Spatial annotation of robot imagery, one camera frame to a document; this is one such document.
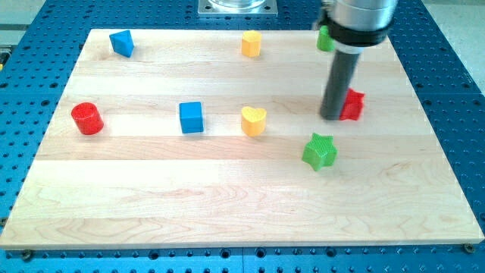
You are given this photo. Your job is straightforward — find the yellow heart block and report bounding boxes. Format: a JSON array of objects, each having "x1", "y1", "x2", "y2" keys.
[{"x1": 241, "y1": 106, "x2": 267, "y2": 137}]

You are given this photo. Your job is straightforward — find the wooden board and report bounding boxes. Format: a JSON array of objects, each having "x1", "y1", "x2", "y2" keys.
[{"x1": 1, "y1": 30, "x2": 483, "y2": 249}]

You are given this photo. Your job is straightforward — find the red cylinder block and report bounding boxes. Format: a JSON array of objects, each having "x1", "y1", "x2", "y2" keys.
[{"x1": 70, "y1": 102, "x2": 104, "y2": 135}]

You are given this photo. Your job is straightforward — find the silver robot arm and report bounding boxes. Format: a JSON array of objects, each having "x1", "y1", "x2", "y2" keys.
[{"x1": 314, "y1": 0, "x2": 398, "y2": 121}]

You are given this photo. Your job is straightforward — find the yellow hexagon block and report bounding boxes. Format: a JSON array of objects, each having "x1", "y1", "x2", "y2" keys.
[{"x1": 241, "y1": 30, "x2": 262, "y2": 58}]

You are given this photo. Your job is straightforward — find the blue triangular prism block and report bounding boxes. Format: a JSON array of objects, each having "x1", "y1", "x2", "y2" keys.
[{"x1": 109, "y1": 30, "x2": 134, "y2": 58}]

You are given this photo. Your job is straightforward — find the red star block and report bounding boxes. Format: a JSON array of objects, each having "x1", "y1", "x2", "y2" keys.
[{"x1": 339, "y1": 88, "x2": 365, "y2": 121}]

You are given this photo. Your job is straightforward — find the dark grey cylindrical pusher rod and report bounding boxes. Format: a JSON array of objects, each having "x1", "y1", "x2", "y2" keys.
[{"x1": 320, "y1": 50, "x2": 360, "y2": 121}]

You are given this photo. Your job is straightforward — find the blue cube block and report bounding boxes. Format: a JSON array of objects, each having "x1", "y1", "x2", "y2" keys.
[{"x1": 179, "y1": 102, "x2": 204, "y2": 133}]

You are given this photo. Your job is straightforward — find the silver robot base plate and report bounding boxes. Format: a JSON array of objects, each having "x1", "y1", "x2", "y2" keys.
[{"x1": 198, "y1": 0, "x2": 278, "y2": 17}]

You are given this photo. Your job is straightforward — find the green star block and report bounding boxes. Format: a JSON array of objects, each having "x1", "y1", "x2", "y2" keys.
[{"x1": 302, "y1": 133, "x2": 338, "y2": 171}]

